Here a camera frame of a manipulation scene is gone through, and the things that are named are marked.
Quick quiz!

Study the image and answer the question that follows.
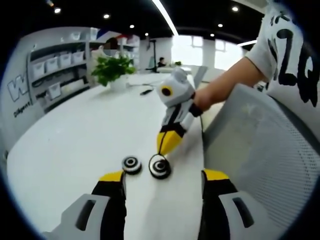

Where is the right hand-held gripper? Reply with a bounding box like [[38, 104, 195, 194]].
[[156, 67, 197, 157]]

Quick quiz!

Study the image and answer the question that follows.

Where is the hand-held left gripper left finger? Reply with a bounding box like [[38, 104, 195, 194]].
[[42, 169, 128, 240]]

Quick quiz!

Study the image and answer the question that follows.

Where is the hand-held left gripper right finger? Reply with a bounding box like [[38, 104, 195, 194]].
[[198, 168, 273, 240]]

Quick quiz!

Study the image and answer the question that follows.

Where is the black rubber ring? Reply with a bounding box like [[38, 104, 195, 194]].
[[149, 153, 172, 180], [121, 156, 144, 175]]

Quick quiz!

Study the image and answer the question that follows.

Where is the metal wheel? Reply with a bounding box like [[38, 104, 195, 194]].
[[149, 154, 172, 180], [121, 156, 144, 175]]

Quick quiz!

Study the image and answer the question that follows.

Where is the grey mesh chair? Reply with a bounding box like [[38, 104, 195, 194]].
[[201, 83, 320, 240]]

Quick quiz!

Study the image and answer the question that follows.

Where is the white table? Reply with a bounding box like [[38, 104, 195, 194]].
[[4, 71, 208, 240]]

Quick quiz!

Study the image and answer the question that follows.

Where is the black floor stand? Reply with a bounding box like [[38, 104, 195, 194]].
[[145, 39, 160, 74]]

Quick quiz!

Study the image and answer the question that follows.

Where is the green potted plant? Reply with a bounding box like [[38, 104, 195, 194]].
[[91, 55, 137, 92]]

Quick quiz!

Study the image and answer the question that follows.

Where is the grey storage shelf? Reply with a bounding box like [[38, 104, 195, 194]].
[[26, 39, 94, 114]]

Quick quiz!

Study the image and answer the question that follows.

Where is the person's body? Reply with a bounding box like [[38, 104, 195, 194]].
[[245, 0, 320, 109]]

